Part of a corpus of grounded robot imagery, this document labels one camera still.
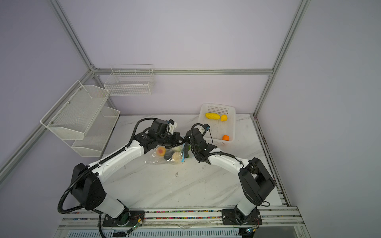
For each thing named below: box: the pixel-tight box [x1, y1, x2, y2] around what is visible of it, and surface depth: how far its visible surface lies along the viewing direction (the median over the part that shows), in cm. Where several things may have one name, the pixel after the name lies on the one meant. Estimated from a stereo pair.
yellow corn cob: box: [204, 113, 221, 120], surface depth 117 cm
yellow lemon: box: [220, 114, 228, 122], surface depth 117 cm
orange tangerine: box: [221, 134, 230, 141], surface depth 103 cm
